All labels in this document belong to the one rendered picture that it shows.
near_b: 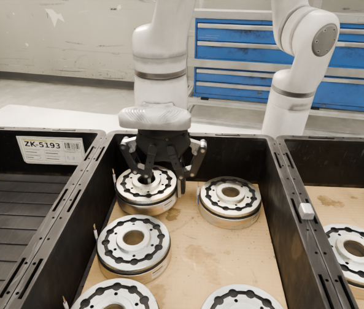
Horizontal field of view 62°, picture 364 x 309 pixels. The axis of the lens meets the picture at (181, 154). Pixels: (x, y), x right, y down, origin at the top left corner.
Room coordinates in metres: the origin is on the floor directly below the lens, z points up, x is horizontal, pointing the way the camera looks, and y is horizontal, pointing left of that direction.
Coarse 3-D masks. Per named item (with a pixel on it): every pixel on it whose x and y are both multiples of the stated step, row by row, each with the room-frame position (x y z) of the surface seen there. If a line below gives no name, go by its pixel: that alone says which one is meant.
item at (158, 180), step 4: (136, 176) 0.42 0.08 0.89; (140, 176) 0.42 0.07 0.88; (156, 176) 0.42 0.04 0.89; (132, 180) 0.40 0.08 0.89; (136, 180) 0.40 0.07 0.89; (156, 180) 0.40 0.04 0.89; (160, 180) 0.41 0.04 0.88; (132, 184) 0.40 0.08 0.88; (136, 184) 0.39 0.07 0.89; (140, 184) 0.39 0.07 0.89; (152, 184) 0.39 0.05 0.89; (156, 184) 0.39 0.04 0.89; (136, 188) 0.39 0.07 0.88; (140, 188) 0.39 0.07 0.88; (144, 188) 0.39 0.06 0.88; (148, 188) 0.39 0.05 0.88; (152, 188) 0.39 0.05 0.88
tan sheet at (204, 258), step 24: (192, 192) 0.44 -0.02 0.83; (120, 216) 0.38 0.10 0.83; (168, 216) 0.38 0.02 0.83; (192, 216) 0.38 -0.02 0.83; (264, 216) 0.38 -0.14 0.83; (192, 240) 0.33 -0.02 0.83; (216, 240) 0.33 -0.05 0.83; (240, 240) 0.33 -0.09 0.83; (264, 240) 0.33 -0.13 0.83; (96, 264) 0.28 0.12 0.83; (192, 264) 0.28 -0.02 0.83; (216, 264) 0.28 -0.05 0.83; (240, 264) 0.28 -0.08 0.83; (264, 264) 0.28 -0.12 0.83; (168, 288) 0.24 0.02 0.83; (192, 288) 0.24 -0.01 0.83; (216, 288) 0.24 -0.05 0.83; (264, 288) 0.24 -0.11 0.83
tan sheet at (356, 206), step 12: (312, 192) 0.44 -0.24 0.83; (324, 192) 0.44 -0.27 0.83; (336, 192) 0.44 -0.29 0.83; (348, 192) 0.44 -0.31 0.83; (360, 192) 0.44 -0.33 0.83; (312, 204) 0.41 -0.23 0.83; (324, 204) 0.41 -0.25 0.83; (336, 204) 0.41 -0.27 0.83; (348, 204) 0.41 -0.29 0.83; (360, 204) 0.41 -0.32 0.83; (324, 216) 0.38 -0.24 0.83; (336, 216) 0.38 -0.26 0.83; (348, 216) 0.38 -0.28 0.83; (360, 216) 0.38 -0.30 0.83; (360, 300) 0.23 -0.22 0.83
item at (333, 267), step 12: (288, 156) 0.41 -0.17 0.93; (288, 168) 0.38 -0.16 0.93; (300, 180) 0.35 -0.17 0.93; (300, 192) 0.32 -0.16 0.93; (312, 228) 0.25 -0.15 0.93; (324, 240) 0.23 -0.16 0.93; (324, 252) 0.22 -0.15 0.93; (336, 264) 0.20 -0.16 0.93; (336, 276) 0.19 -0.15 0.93; (336, 288) 0.18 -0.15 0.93; (348, 288) 0.18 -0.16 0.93
